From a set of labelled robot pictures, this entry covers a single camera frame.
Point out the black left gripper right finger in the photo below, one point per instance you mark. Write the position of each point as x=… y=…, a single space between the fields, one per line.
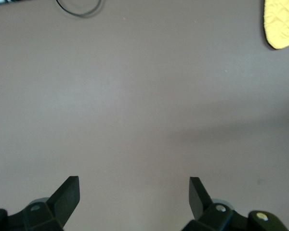
x=219 y=219

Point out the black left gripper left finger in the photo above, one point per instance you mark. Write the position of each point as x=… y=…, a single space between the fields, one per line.
x=38 y=216

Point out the yellow quilted oven mitt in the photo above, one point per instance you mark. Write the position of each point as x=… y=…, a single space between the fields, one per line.
x=281 y=24

